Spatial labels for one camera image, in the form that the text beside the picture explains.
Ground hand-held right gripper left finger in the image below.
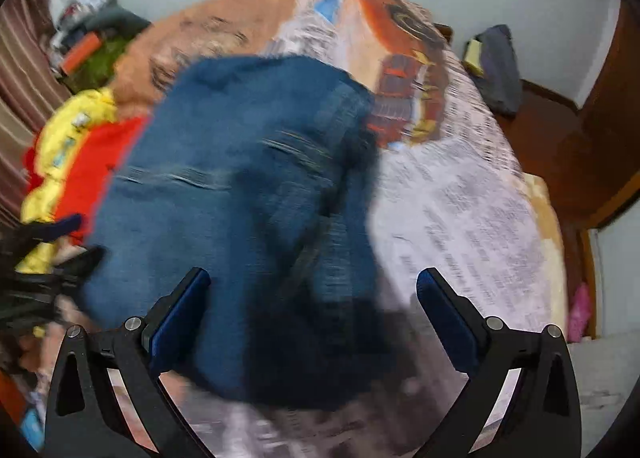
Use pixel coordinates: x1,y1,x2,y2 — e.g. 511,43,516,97
44,267,212,458

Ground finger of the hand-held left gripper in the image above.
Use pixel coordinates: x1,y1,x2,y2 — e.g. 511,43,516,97
0,214,83,251
0,246,106,289

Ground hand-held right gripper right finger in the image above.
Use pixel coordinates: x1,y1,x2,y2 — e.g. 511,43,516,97
416,267,583,458

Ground blue denim jeans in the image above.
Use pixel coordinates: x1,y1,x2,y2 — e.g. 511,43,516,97
80,55,396,411

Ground red cloth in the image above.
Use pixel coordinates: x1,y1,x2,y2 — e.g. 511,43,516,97
22,115,151,246

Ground printed blanket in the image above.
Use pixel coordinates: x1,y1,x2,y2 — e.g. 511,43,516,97
107,0,568,458

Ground pink plastic item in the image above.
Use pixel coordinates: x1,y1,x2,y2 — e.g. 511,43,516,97
567,282,592,343

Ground brown striped curtain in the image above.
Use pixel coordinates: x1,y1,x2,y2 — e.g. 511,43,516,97
0,0,71,229

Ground white cabinet with stickers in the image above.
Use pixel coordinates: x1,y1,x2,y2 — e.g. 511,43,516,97
567,330,626,458

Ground orange box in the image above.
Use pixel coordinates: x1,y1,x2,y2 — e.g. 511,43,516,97
61,32,103,75

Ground grey plush item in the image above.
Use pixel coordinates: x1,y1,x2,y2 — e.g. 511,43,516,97
75,5,151,39

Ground grey backpack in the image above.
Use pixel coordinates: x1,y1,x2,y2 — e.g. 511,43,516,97
462,24,523,118

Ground wooden door frame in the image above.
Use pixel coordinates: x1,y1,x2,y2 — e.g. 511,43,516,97
575,0,640,339

